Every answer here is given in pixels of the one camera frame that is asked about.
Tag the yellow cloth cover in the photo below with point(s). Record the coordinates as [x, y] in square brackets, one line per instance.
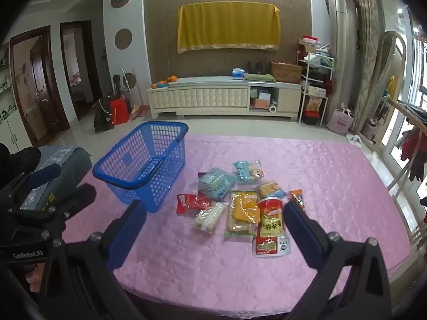
[227, 26]

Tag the person's left hand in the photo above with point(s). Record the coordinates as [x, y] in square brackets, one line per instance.
[33, 278]

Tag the brown round wall plate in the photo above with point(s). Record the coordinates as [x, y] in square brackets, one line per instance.
[123, 38]

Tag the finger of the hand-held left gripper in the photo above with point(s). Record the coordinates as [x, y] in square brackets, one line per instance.
[81, 193]
[45, 175]

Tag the grey cloth covered chair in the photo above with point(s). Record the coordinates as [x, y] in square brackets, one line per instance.
[70, 163]

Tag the dark bag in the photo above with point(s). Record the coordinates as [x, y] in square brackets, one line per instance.
[103, 115]

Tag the dark round floor fan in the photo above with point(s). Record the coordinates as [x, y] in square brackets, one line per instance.
[129, 80]

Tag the lavender blue stick packet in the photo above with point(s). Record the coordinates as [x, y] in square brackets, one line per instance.
[241, 170]

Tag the light blue snack packet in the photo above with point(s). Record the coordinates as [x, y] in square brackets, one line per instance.
[216, 183]

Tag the yellow hanging cloth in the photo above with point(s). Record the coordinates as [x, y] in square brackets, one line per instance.
[392, 86]

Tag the pink bag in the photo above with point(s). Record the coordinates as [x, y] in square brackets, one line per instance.
[339, 122]

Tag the patterned curtain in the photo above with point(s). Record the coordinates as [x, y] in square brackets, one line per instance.
[367, 40]

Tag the orange box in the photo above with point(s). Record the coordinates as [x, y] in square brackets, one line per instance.
[262, 104]

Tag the brown wooden door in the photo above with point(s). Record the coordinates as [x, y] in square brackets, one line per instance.
[43, 83]

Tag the tall standing air conditioner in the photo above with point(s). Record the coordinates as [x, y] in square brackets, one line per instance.
[342, 56]

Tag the blue tissue box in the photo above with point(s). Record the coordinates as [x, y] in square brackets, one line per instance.
[238, 74]

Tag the white slippers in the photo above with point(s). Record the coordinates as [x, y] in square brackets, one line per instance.
[353, 140]

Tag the hanging dark red clothes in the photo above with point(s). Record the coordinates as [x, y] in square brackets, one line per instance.
[413, 153]

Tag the red white box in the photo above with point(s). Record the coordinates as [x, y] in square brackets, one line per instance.
[310, 40]

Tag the cream television cabinet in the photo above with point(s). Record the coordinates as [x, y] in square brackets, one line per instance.
[200, 96]

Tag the white snack packet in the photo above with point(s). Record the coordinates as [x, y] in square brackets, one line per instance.
[208, 218]

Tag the white metal rack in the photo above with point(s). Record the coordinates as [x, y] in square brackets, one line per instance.
[317, 56]

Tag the green cushion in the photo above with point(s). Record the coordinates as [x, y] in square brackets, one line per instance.
[260, 77]

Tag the white paper roll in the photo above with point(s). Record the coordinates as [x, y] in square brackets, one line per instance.
[273, 108]

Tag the brown wooden doorway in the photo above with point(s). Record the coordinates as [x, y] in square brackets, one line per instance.
[91, 60]

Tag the clear packet with orange snack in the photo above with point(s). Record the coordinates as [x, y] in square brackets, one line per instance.
[257, 170]

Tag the blue plastic basket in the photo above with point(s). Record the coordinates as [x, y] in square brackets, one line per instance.
[100, 170]

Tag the small red snack packet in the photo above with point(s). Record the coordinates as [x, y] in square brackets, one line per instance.
[185, 204]

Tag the row of dark bottles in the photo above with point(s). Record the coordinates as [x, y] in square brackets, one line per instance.
[257, 67]

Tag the pink tablecloth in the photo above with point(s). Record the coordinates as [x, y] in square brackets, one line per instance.
[233, 280]

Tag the orange sausage packet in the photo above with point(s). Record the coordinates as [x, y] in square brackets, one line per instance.
[296, 196]

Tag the brown cardboard box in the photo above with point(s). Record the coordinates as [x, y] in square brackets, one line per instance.
[287, 72]

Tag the cracker packet with green ends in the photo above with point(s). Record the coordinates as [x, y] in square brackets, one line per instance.
[238, 229]

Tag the red bag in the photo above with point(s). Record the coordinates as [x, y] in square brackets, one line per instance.
[119, 111]

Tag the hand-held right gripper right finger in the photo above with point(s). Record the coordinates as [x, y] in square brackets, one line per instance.
[300, 225]

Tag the clear bun packet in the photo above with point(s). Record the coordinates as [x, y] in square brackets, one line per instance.
[268, 189]

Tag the glass balcony door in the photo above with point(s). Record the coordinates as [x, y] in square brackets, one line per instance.
[398, 56]

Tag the large red snack pouch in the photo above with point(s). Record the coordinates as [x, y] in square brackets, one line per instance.
[270, 226]

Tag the white cupboard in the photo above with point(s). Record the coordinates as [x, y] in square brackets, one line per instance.
[13, 130]

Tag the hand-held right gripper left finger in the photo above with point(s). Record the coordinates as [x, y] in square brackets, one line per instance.
[133, 218]

